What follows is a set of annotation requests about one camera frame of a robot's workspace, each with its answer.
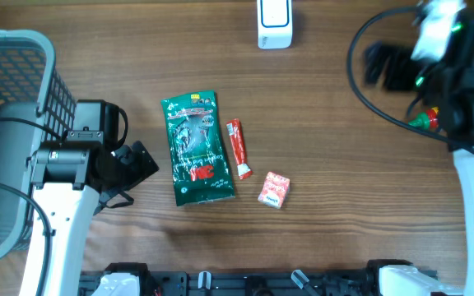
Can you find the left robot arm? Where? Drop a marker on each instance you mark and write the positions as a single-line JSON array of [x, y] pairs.
[[73, 179]]

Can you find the green 3M gloves package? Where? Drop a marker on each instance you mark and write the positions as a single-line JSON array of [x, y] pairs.
[[199, 164]]

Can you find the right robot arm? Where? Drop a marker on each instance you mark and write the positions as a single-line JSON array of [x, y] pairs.
[[440, 69]]

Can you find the small red tissue packet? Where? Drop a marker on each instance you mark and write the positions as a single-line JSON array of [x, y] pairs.
[[275, 190]]

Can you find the grey plastic shopping basket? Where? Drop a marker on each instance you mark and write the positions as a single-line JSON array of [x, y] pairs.
[[35, 105]]

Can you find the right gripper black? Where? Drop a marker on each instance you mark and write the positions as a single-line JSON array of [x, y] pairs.
[[374, 60]]

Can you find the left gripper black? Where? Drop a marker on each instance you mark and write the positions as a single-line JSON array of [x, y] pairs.
[[141, 167]]

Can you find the white barcode scanner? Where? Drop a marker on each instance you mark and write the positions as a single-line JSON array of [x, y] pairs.
[[275, 24]]

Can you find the red snack stick packet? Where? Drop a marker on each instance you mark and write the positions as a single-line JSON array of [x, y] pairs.
[[238, 146]]

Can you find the red sauce bottle green cap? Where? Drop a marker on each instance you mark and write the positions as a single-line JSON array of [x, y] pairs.
[[427, 120]]

